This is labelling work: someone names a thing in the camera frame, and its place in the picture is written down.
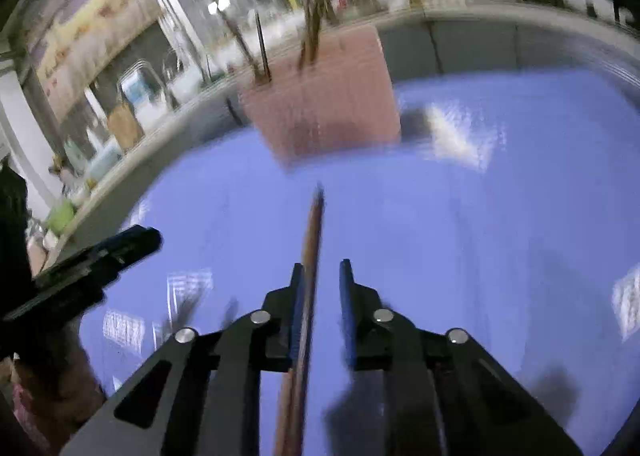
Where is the brown wooden chopstick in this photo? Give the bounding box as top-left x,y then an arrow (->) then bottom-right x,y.
273,185 -> 324,455

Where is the chopstick standing in basket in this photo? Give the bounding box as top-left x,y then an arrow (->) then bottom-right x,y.
255,13 -> 271,82

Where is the pink perforated utensil basket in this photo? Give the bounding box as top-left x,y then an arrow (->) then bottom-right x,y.
239,25 -> 401,164

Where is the blue printed tablecloth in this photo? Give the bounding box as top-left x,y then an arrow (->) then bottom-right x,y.
80,69 -> 639,455

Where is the person's left hand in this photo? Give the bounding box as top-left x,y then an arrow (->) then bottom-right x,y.
12,346 -> 106,455

